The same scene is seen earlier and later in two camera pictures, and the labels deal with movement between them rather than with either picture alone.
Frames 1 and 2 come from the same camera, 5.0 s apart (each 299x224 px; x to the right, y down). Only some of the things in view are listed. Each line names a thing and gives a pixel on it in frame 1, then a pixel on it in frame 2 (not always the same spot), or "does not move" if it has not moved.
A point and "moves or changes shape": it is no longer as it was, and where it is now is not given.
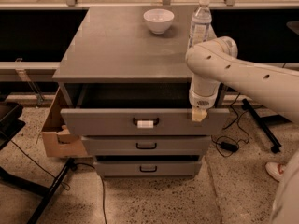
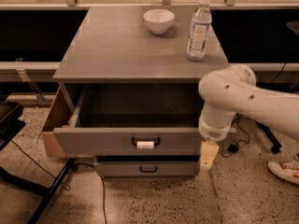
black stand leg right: x=276 y=146 does not move
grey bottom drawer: x=145 y=169 does not move
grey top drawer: x=143 y=122 moves or changes shape
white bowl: x=159 y=21 does not move
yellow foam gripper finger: x=198 y=114 → x=208 y=152
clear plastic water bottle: x=201 y=21 does not move
